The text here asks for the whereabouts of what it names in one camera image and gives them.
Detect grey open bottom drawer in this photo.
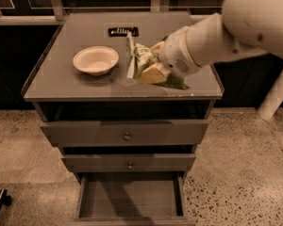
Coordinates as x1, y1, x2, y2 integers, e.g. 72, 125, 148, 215
69, 172, 194, 226

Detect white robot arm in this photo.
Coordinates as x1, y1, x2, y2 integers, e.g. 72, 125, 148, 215
138, 0, 283, 120

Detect grey middle drawer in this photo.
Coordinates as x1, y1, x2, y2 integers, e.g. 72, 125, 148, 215
62, 153, 195, 172

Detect green jalapeno chip bag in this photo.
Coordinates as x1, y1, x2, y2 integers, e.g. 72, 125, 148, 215
126, 34, 189, 90

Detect white paper bowl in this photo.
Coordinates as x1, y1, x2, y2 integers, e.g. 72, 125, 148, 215
73, 46, 119, 76

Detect grey top drawer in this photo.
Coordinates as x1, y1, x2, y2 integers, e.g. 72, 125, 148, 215
41, 120, 208, 147

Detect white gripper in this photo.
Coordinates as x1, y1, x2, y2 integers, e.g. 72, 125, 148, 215
138, 26, 201, 84

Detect grey drawer cabinet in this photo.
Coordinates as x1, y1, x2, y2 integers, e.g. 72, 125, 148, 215
21, 10, 225, 226

